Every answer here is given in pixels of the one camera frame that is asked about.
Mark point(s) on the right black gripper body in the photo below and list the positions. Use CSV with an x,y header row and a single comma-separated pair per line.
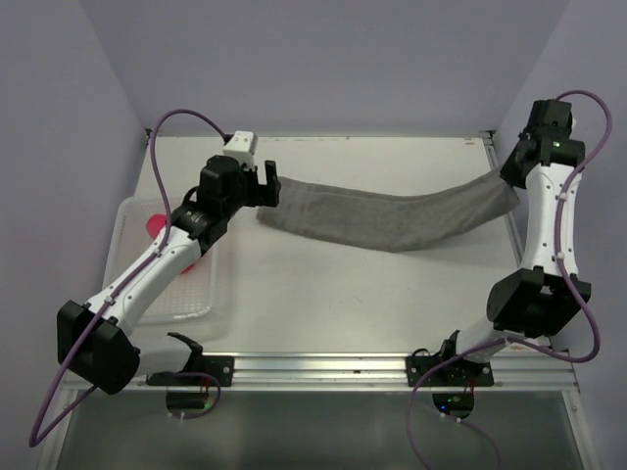
x,y
513,170

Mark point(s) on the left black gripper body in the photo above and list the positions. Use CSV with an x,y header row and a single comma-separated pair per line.
x,y
250,191

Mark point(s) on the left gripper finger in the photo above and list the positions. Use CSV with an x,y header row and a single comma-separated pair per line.
x,y
271,173
269,194

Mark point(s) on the pink towel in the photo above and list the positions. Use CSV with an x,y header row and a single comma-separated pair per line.
x,y
172,251

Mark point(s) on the clear plastic basket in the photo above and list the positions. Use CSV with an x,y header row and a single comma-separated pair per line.
x,y
190,295

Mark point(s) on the grey towel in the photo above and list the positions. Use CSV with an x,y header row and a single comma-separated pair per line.
x,y
388,223

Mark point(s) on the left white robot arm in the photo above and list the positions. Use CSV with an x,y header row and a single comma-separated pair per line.
x,y
94,338

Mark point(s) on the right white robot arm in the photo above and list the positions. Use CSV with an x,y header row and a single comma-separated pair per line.
x,y
545,292

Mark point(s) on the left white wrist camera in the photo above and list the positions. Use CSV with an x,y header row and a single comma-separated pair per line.
x,y
242,147

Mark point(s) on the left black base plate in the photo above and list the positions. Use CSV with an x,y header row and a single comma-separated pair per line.
x,y
215,369

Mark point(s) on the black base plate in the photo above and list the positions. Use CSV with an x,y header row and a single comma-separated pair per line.
x,y
215,369
461,373

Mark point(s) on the aluminium mounting rail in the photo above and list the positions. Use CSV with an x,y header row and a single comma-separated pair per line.
x,y
513,370

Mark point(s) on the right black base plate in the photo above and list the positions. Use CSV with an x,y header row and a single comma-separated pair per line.
x,y
461,373

